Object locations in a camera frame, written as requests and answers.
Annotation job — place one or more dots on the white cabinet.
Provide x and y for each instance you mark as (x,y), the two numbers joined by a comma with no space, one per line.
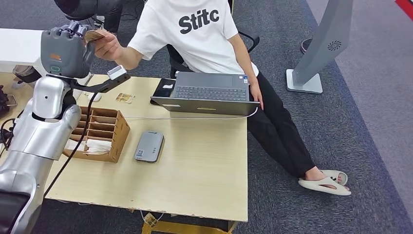
(19,45)

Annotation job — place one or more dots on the person in dark clothes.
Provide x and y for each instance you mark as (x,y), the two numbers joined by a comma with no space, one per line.
(106,9)

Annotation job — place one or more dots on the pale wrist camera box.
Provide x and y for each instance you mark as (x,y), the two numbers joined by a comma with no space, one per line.
(116,72)

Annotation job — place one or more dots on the person in white shirt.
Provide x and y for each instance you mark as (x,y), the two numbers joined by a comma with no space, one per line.
(193,48)

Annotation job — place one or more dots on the white earbud case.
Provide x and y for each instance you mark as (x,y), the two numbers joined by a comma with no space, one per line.
(97,97)

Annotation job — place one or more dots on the person's left forearm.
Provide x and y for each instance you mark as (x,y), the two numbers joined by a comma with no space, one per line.
(245,61)

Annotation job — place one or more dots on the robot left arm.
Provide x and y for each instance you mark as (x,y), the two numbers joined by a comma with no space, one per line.
(38,135)

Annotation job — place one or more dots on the dark round base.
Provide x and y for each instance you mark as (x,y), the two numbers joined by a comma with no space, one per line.
(305,46)

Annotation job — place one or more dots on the small printed tag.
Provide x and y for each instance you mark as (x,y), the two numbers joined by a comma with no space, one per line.
(150,219)

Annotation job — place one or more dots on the yellow base frame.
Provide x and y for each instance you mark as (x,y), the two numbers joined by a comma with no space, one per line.
(180,227)

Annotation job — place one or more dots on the black flat device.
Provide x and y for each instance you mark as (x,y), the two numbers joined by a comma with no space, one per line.
(163,93)

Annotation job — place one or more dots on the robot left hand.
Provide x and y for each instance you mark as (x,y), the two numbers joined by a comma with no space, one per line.
(63,53)

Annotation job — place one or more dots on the white paper sleeve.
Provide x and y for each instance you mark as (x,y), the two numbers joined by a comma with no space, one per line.
(75,145)
(98,146)

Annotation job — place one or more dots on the brown cardboard organizer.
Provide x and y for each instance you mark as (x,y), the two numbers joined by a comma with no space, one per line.
(109,129)

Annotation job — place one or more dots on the grey plastic container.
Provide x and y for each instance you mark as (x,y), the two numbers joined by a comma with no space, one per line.
(25,74)

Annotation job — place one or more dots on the white sandal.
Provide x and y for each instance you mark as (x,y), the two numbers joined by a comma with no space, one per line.
(337,175)
(324,187)

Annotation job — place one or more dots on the person's left hand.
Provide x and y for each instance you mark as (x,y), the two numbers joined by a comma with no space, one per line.
(256,93)

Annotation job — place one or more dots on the grey laptop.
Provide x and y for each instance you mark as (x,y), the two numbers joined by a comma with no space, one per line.
(206,93)

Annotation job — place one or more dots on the grey kiosk stand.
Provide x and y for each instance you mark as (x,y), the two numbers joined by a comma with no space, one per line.
(322,42)

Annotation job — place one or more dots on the black office chair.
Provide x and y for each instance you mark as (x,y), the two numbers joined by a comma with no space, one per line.
(176,61)

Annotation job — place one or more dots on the black microphone tripod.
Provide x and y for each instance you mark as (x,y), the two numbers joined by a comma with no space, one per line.
(5,134)

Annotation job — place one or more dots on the yellow printed card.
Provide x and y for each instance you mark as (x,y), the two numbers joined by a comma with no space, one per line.
(125,98)

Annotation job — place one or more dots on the black camera bracket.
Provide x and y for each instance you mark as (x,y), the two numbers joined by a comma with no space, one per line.
(100,86)

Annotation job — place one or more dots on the person's right hand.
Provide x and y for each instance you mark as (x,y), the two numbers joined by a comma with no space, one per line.
(108,48)

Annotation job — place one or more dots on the red strip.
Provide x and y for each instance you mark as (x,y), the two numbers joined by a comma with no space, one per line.
(405,8)

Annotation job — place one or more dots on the person's right forearm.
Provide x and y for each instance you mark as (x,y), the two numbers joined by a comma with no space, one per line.
(130,58)

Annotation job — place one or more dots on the grey card reader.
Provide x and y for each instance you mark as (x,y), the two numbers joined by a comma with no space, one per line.
(149,146)

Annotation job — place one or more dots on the ID card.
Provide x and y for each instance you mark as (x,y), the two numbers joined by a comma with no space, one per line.
(95,35)

